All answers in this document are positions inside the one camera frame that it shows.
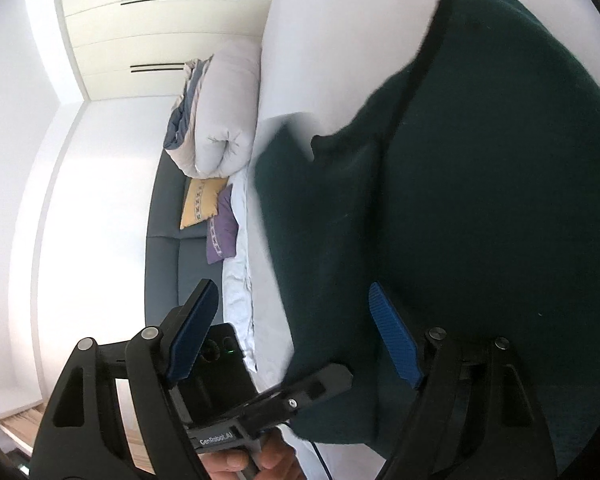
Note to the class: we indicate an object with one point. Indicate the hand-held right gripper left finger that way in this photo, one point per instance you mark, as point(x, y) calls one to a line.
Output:
point(190, 335)

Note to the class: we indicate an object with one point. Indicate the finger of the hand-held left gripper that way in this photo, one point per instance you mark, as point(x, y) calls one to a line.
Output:
point(310, 390)

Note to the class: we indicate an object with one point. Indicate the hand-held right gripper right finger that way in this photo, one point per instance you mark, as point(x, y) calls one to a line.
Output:
point(395, 335)

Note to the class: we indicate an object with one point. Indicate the dark green sweater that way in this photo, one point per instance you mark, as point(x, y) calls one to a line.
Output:
point(480, 185)

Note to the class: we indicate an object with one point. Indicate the person's left hand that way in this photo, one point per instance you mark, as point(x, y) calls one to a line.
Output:
point(275, 462)

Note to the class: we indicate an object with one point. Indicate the white pillow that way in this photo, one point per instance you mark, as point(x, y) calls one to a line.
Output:
point(241, 195)
point(237, 310)

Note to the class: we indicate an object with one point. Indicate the dark green headboard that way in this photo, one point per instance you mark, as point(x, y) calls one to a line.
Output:
point(165, 260)

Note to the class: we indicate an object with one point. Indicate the purple patterned cushion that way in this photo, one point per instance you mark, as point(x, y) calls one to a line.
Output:
point(222, 235)

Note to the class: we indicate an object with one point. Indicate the yellow patterned cushion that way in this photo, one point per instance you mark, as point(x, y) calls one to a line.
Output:
point(200, 205)

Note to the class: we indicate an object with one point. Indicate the rolled white duvet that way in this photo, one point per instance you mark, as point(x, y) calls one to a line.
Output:
point(225, 120)

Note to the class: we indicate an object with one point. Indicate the white wardrobe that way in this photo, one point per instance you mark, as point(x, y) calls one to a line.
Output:
point(170, 35)

